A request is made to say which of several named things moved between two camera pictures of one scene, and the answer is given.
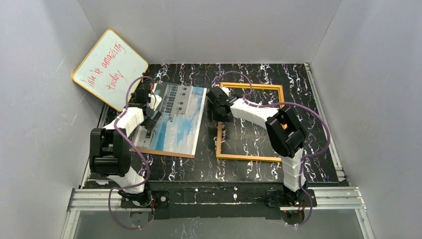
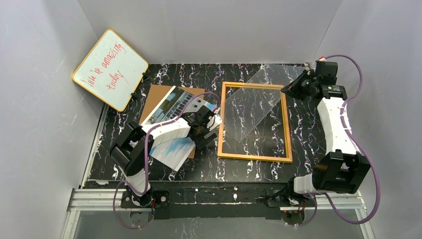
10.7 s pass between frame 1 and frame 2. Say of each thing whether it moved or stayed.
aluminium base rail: stayed
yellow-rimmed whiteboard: stayed
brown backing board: moved
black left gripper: moved
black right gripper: moved
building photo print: moved
